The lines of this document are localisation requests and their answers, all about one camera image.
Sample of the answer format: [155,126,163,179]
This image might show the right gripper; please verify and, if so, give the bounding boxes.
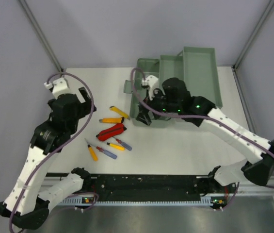
[135,85,180,126]

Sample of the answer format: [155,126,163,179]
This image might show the orange utility knife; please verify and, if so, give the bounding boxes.
[99,117,125,124]

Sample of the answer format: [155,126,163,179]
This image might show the red black pliers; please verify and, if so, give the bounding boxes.
[96,123,127,141]

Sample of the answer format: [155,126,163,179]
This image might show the green plastic toolbox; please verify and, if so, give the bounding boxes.
[124,47,223,115]

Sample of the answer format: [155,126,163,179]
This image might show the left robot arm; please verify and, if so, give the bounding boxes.
[0,87,96,232]

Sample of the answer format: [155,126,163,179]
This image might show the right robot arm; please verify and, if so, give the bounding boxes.
[137,75,274,192]

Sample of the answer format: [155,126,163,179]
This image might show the yellow utility knife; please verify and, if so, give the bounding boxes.
[109,106,130,120]

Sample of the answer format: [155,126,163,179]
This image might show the yellow black screwdriver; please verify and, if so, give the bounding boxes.
[106,142,125,151]

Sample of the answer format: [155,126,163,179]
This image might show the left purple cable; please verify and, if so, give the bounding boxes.
[8,72,100,233]

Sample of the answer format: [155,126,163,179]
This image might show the purple cable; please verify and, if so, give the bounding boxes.
[8,72,100,233]
[130,67,274,212]

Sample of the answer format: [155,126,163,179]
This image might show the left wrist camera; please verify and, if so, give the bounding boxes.
[44,78,72,99]

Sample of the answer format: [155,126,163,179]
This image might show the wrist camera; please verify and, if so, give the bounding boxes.
[141,75,159,100]
[44,78,72,99]

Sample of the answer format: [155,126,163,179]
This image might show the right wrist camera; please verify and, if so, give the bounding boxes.
[141,75,159,100]

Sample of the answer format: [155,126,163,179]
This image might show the yellow handle screwdriver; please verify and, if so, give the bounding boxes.
[85,139,98,162]

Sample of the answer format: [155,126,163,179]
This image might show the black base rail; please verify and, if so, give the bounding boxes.
[82,174,225,202]

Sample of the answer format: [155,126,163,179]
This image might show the left aluminium frame post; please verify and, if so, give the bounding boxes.
[17,0,64,72]

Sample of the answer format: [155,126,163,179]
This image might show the aluminium frame post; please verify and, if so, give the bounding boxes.
[17,0,64,72]
[233,0,274,70]

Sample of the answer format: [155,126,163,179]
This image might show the grey cable duct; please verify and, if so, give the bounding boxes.
[58,196,225,207]

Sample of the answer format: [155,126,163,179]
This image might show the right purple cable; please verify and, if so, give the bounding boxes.
[130,67,274,212]

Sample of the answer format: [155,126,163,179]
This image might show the right aluminium frame post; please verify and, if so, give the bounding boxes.
[233,0,274,70]

